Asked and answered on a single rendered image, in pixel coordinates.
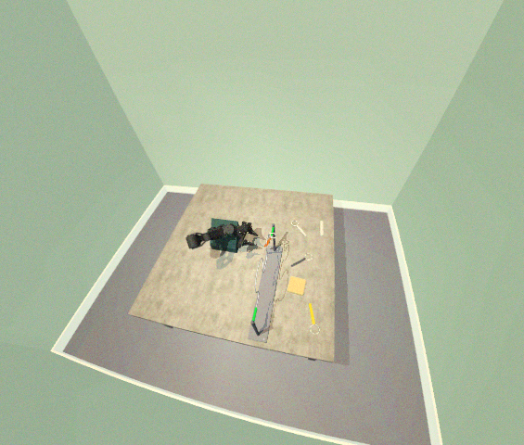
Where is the tan flat block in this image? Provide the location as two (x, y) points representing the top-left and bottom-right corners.
(288, 277), (305, 296)

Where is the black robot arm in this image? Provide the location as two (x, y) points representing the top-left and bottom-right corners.
(185, 221), (248, 249)

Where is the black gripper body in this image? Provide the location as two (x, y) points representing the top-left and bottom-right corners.
(233, 222), (251, 248)

